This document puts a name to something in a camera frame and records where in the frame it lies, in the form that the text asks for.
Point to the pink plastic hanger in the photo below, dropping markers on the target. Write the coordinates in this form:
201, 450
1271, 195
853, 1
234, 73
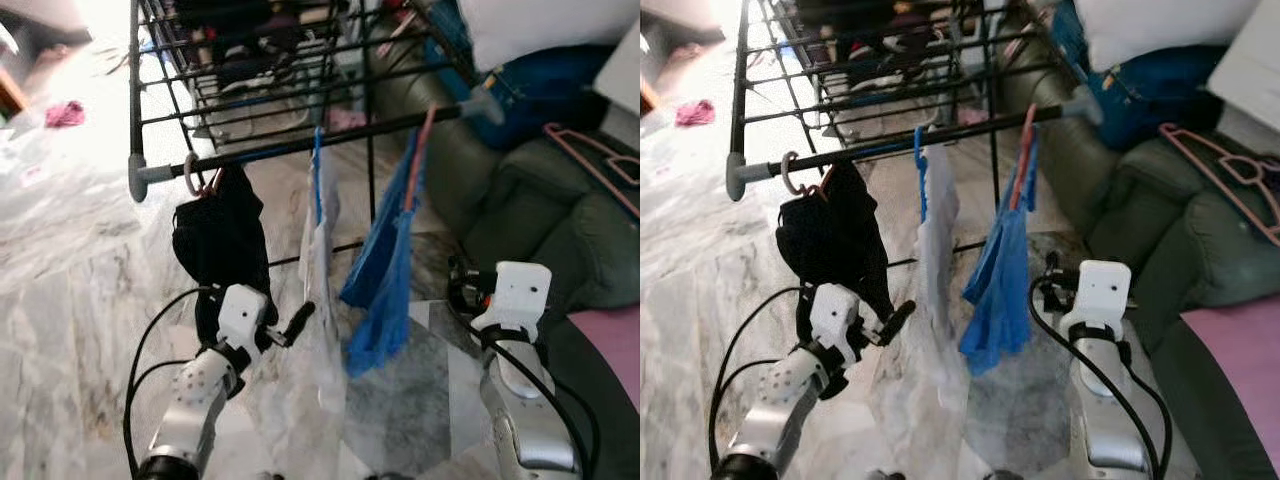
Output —
784, 172
186, 175
1220, 183
600, 180

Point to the black garment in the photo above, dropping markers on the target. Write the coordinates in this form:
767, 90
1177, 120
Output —
835, 240
220, 240

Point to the white garment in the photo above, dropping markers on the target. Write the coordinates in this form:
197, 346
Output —
940, 230
322, 240

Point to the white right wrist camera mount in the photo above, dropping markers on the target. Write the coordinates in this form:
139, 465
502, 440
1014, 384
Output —
515, 290
1100, 290

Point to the blue plastic hanger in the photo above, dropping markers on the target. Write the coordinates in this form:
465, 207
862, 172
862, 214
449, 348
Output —
318, 180
921, 180

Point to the green leather sofa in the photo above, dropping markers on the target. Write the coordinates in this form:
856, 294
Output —
540, 210
1150, 220

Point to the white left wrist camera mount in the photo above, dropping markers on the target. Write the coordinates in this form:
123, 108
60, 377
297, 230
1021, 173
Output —
240, 315
835, 315

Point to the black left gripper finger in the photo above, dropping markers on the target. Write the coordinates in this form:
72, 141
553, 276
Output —
900, 320
302, 320

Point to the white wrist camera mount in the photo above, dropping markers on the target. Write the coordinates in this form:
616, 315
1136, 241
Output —
240, 315
515, 290
835, 315
1100, 290

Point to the white flat box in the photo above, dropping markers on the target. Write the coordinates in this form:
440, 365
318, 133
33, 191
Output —
1250, 85

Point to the blue garment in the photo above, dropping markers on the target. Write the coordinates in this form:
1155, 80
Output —
1000, 280
385, 270

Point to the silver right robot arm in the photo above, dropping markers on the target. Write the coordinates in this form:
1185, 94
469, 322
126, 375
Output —
1110, 420
525, 420

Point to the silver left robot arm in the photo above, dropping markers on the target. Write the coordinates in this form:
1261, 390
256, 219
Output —
790, 395
195, 400

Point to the pink cloth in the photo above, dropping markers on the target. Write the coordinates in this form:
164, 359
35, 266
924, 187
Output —
695, 112
65, 114

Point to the blue denim jeans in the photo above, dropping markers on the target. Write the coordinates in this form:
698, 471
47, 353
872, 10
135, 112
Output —
540, 90
1150, 90

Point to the white pillow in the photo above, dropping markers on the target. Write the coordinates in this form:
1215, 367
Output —
540, 25
1160, 25

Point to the black metal drying rack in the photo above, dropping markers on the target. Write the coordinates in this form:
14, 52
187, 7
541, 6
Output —
260, 152
870, 151

